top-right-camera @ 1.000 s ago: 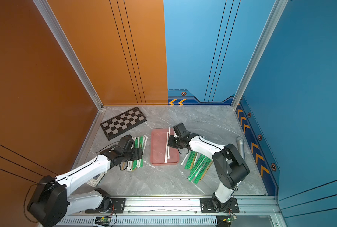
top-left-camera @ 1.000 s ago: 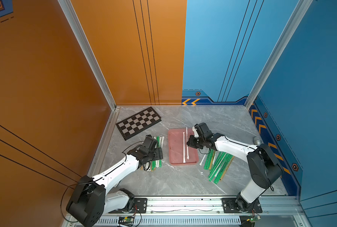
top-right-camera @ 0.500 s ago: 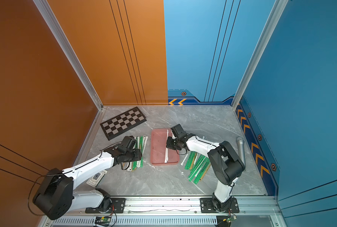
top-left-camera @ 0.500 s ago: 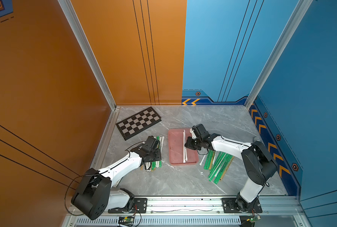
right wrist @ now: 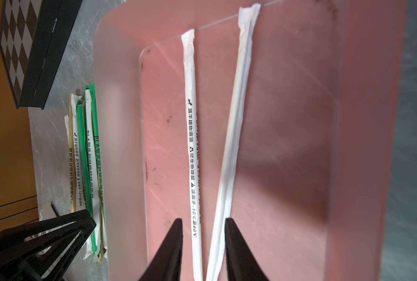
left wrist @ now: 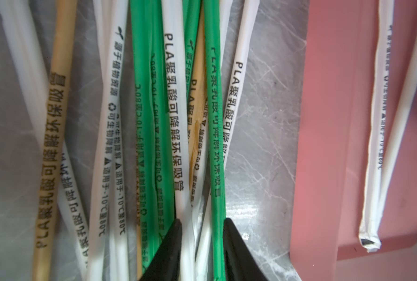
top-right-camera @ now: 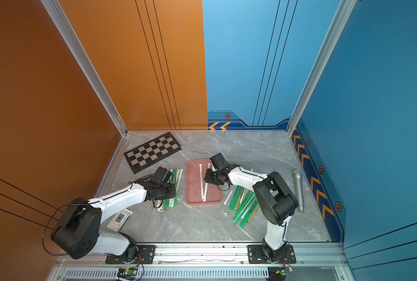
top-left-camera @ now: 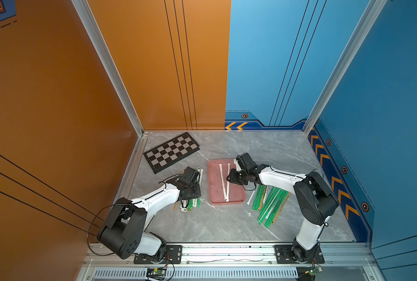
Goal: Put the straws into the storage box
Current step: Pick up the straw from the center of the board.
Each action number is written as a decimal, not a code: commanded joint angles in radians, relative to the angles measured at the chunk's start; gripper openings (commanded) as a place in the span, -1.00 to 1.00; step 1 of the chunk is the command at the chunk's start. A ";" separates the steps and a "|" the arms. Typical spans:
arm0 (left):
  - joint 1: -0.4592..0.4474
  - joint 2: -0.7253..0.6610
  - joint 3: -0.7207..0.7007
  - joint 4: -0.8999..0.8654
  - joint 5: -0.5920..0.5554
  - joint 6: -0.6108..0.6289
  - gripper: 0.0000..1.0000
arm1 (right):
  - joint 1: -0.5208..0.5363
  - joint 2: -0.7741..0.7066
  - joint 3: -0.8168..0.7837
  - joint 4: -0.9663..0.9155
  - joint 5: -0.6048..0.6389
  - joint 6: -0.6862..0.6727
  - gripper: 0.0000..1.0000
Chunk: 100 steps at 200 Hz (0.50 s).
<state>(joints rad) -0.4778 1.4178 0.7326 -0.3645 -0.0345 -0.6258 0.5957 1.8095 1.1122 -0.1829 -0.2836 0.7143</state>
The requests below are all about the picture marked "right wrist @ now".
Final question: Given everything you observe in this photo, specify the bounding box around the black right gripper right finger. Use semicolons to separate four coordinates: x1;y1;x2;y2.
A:
225;218;269;281

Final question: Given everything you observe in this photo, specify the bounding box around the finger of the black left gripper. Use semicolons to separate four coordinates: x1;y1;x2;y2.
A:
0;210;96;281

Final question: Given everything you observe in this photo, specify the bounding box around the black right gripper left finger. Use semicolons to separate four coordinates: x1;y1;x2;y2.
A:
139;218;183;281

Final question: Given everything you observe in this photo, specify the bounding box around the green PLA printed straw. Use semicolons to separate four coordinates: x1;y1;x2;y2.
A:
84;87;104;263

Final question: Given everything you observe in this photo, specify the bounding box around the white printed straw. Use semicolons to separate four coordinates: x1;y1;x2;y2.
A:
70;94;86;211
181;29;204;281

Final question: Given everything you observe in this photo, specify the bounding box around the plain white straw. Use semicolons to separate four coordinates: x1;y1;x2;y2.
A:
206;3;261;281

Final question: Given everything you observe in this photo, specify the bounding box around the green wrapped straw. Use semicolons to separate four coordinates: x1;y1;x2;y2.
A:
75;100;98;255

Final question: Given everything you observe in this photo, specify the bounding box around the tan paper wrapped straw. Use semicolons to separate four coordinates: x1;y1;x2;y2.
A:
65;104;76;213

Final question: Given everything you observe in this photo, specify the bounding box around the black white chessboard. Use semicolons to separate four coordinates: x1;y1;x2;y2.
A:
0;0;81;108

